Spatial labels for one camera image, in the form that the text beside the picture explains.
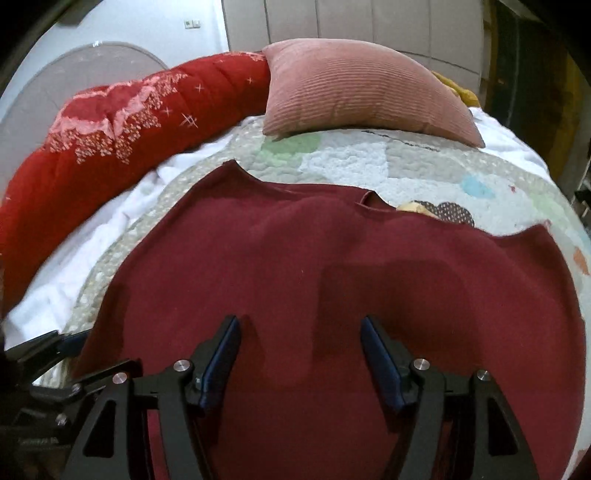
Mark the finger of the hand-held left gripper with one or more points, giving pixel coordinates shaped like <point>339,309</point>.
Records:
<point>87,383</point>
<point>69,345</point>

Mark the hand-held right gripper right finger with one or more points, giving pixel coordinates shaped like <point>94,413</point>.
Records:
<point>381,369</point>

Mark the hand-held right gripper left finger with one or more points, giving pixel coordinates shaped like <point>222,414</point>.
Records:
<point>221,364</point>

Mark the maroon sweatshirt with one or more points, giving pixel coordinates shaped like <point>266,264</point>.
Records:
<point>286,258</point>

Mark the red floral quilt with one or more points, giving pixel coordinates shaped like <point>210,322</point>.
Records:
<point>92,152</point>

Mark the patchwork quilted bedspread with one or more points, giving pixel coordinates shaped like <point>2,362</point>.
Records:
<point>346,161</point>

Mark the grey arched headboard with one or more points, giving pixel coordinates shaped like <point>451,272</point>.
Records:
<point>46,83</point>

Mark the yellow cloth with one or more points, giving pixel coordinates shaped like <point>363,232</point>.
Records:
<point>461,92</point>

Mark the beige panelled wardrobe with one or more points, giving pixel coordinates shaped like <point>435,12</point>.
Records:
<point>351,18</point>

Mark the white light switch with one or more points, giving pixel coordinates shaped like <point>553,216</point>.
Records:
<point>191,22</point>

